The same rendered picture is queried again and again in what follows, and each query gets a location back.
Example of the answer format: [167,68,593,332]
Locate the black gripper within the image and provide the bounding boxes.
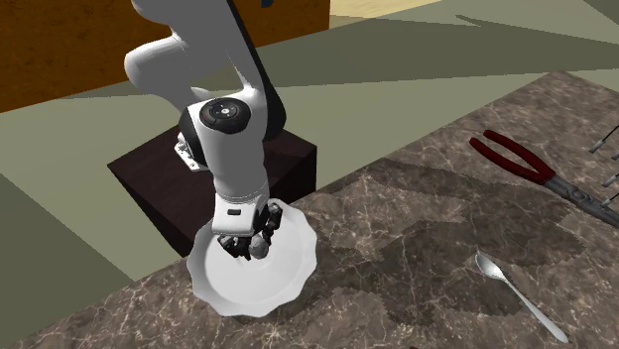
[216,201,285,262]

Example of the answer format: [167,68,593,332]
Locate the small grey ball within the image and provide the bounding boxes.
[248,237,272,260]

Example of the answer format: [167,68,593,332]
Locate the white scalloped plate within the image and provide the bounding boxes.
[186,197,318,318]

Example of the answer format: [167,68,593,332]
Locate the dark robot stand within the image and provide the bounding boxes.
[107,126,318,259]

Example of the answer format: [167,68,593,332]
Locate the silver spoon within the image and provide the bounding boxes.
[474,251,570,345]

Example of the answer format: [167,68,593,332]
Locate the brown wooden cabinet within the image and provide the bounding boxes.
[0,0,331,115]

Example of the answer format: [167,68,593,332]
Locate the dark pronged tool grey tips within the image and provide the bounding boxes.
[588,124,619,208]

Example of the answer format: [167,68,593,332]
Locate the red-handled pliers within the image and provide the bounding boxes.
[468,128,619,229]

